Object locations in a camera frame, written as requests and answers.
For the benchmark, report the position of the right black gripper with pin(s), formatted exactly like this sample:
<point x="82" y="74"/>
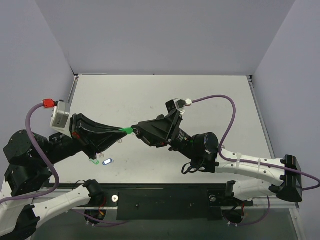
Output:
<point x="174" y="129"/>

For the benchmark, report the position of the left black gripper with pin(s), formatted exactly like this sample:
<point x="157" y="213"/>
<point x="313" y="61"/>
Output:
<point x="79" y="133"/>

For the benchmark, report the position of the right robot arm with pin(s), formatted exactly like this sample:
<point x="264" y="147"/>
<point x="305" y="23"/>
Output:
<point x="278" y="177"/>

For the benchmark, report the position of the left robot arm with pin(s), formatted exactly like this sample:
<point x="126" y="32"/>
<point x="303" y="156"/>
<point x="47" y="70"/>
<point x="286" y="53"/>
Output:
<point x="29" y="154"/>

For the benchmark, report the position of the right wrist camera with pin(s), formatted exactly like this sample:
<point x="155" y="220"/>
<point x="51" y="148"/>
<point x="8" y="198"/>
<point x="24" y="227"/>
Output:
<point x="176" y="104"/>

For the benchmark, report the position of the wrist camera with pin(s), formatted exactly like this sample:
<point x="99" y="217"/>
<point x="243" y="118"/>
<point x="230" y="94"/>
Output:
<point x="176" y="104"/>
<point x="60" y="119"/>

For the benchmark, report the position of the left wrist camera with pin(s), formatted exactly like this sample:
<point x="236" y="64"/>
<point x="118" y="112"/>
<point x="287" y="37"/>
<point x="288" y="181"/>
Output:
<point x="60" y="119"/>

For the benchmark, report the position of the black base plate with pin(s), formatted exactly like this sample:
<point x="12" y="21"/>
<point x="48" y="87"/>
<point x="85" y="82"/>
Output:
<point x="184" y="201"/>

